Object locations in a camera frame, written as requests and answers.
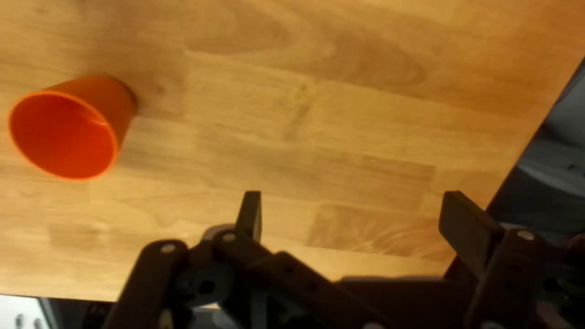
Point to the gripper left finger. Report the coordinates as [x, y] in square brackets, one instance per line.
[237, 265]

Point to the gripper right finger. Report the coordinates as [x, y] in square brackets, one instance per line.
[502, 269]

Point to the orange plastic cup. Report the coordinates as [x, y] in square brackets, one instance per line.
[68, 130]

